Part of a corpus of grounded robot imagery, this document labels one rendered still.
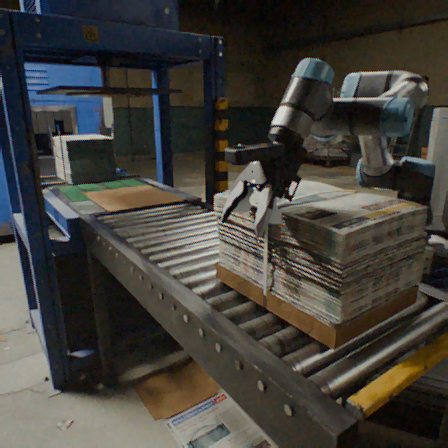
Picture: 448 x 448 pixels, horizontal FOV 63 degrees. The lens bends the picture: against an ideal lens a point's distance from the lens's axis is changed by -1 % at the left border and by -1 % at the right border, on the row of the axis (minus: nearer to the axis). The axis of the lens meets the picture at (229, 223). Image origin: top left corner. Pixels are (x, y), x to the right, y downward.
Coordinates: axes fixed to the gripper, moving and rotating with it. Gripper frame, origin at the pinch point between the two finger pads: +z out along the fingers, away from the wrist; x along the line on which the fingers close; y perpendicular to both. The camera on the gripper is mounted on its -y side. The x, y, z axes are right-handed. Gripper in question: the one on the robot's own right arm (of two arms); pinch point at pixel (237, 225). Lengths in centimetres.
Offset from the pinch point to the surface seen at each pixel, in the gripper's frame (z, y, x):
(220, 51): -75, 33, 104
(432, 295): -4, 49, -18
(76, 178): 9, 18, 177
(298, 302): 8.7, 14.2, -9.5
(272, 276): 6.5, 12.8, -1.8
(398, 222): -13.0, 20.6, -18.3
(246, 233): 0.5, 8.6, 6.4
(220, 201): -4.0, 5.5, 15.9
